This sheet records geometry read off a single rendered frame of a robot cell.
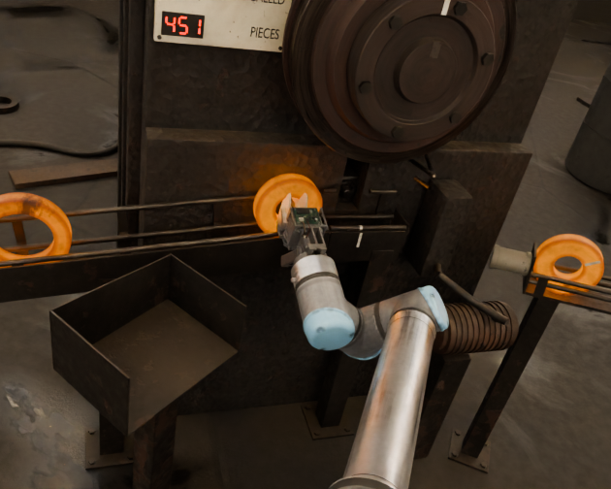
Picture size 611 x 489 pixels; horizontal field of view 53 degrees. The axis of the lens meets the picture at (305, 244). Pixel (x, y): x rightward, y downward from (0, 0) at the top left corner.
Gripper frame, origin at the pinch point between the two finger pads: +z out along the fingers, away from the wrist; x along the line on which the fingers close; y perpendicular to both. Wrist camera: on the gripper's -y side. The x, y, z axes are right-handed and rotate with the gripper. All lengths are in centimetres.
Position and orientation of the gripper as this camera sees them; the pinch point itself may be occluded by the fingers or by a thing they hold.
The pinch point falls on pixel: (289, 199)
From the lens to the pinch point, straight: 137.1
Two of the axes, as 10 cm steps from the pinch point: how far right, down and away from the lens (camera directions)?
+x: -9.4, 0.1, -3.3
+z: -2.1, -7.8, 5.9
